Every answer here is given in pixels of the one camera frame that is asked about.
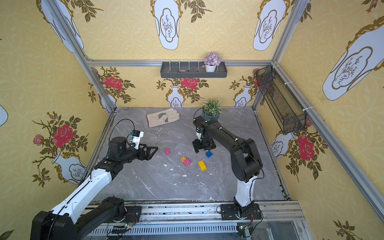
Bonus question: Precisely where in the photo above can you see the blue lego brick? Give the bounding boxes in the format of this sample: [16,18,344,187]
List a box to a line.
[206,151,213,158]

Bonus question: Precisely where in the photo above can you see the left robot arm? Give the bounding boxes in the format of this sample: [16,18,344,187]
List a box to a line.
[30,137,159,240]

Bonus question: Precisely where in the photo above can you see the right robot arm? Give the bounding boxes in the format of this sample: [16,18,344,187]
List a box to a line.
[193,116,263,215]

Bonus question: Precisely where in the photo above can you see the yellow lego brick right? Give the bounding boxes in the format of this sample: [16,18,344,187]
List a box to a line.
[198,161,207,172]

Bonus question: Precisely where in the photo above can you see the green plant blue pot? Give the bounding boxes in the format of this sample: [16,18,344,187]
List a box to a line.
[202,99,222,121]

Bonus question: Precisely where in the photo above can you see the purple flower white pot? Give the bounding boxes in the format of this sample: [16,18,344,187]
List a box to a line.
[204,52,222,73]

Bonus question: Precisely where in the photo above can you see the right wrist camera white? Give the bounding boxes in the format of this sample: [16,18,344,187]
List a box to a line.
[196,132,202,140]

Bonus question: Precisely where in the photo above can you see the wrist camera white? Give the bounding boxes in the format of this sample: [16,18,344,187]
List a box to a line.
[196,132,202,140]
[131,130,144,150]

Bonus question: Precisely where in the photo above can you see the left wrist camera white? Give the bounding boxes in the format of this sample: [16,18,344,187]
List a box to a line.
[131,130,144,150]

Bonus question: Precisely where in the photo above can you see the left camera cable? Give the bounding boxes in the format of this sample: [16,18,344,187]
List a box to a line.
[108,118,136,142]

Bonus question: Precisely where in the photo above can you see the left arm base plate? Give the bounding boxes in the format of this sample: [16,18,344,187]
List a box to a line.
[113,206,142,224]

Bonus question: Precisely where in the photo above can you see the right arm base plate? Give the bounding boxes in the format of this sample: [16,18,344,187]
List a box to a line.
[220,201,263,221]

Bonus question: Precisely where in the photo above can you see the grey wall shelf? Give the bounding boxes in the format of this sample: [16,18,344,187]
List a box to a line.
[160,61,228,79]

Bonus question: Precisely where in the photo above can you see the black wire basket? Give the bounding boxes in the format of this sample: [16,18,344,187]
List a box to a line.
[255,66,307,134]

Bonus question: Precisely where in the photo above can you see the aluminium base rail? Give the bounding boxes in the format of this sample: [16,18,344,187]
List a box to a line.
[44,200,314,240]

